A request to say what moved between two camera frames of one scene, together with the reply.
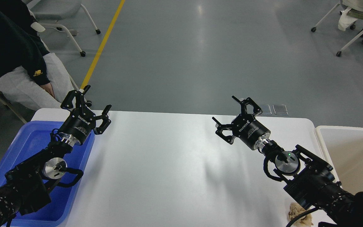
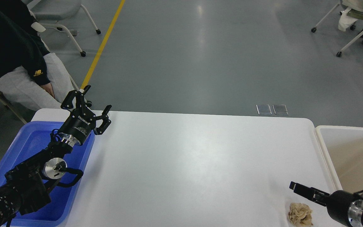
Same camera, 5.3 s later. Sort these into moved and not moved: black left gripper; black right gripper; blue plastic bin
Moved: black right gripper
Not moved: black left gripper; blue plastic bin
